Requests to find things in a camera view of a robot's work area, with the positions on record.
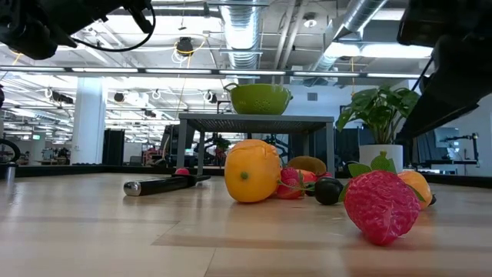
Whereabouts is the black kitchen knife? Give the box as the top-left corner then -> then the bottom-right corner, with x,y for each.
123,173 -> 212,198

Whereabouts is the silver spiral air duct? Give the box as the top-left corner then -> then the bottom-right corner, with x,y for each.
219,0 -> 264,86
305,0 -> 390,88

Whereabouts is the black cabinet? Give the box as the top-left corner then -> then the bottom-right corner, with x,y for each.
101,128 -> 126,167

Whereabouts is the background black machine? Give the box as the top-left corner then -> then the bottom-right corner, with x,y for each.
194,132 -> 233,169

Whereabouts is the silver metal post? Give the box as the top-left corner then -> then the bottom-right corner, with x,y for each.
0,161 -> 18,182

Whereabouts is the black wheel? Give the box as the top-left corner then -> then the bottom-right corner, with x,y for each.
0,138 -> 22,165

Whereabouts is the green plastic colander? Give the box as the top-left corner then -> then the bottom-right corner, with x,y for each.
224,82 -> 294,116

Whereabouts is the yellow toy squash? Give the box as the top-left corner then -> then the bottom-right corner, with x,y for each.
224,138 -> 283,204

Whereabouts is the dark background monitor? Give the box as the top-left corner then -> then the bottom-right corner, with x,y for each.
159,123 -> 196,167

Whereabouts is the white column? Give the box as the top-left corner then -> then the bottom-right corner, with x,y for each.
70,76 -> 107,166

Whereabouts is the yellow hanging cord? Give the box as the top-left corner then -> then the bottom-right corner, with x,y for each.
349,56 -> 357,97

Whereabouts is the potted monstera plant white pot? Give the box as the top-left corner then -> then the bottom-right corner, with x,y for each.
335,85 -> 421,172

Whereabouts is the brown toy kiwi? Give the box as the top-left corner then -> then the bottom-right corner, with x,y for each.
287,155 -> 328,175

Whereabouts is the grey perforated metal shelf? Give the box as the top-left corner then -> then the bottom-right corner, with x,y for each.
175,113 -> 336,176

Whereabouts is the long white light bar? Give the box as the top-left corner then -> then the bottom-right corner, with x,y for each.
0,65 -> 424,80

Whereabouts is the orange toy fruit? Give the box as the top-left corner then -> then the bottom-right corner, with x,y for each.
397,170 -> 434,211
298,169 -> 318,185

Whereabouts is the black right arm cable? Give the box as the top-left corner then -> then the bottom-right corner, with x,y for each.
409,56 -> 436,92

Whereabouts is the red toy strawberry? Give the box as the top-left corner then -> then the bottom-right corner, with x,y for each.
337,151 -> 423,248
275,166 -> 304,201

